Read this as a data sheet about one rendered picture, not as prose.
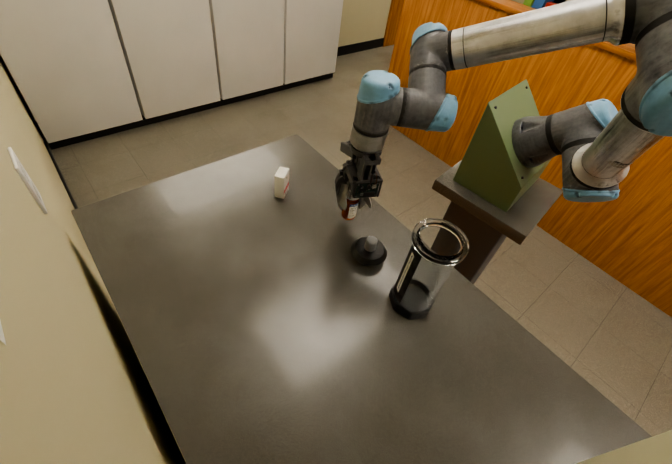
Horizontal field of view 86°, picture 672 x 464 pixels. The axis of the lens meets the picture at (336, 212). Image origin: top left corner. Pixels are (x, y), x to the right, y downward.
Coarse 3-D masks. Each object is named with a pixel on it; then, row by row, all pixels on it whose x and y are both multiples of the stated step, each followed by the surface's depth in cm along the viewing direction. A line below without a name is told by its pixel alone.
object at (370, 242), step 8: (360, 240) 91; (368, 240) 87; (376, 240) 88; (352, 248) 90; (360, 248) 89; (368, 248) 88; (376, 248) 90; (384, 248) 90; (360, 256) 88; (368, 256) 88; (376, 256) 88; (384, 256) 89; (368, 264) 87; (376, 264) 88
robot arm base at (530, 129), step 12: (516, 120) 106; (528, 120) 103; (540, 120) 101; (516, 132) 103; (528, 132) 101; (540, 132) 99; (516, 144) 103; (528, 144) 101; (540, 144) 100; (552, 144) 98; (528, 156) 103; (540, 156) 103; (552, 156) 102
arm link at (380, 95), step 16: (368, 80) 66; (384, 80) 67; (368, 96) 67; (384, 96) 67; (400, 96) 68; (368, 112) 69; (384, 112) 69; (400, 112) 69; (368, 128) 72; (384, 128) 72
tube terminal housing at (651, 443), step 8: (664, 432) 36; (648, 440) 38; (656, 440) 36; (664, 440) 35; (624, 448) 40; (632, 448) 39; (640, 448) 38; (648, 448) 37; (656, 448) 35; (664, 448) 34; (600, 456) 43; (608, 456) 42; (616, 456) 40; (624, 456) 39; (632, 456) 38; (640, 456) 37; (648, 456) 36; (656, 456) 34; (664, 456) 34
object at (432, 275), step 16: (416, 224) 71; (432, 224) 72; (448, 224) 72; (416, 240) 67; (432, 240) 75; (448, 240) 73; (464, 240) 69; (432, 256) 65; (448, 256) 66; (464, 256) 66; (416, 272) 71; (432, 272) 69; (448, 272) 70; (416, 288) 74; (432, 288) 73; (400, 304) 80; (416, 304) 77
